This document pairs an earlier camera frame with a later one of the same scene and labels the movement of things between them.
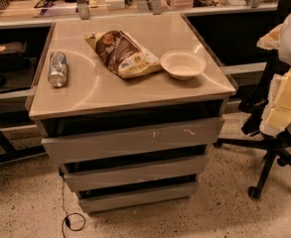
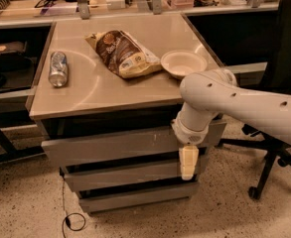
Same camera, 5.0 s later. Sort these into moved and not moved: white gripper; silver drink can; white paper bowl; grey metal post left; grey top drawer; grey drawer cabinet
Moved: grey top drawer; white gripper
Not moved: silver drink can; grey drawer cabinet; grey metal post left; white paper bowl
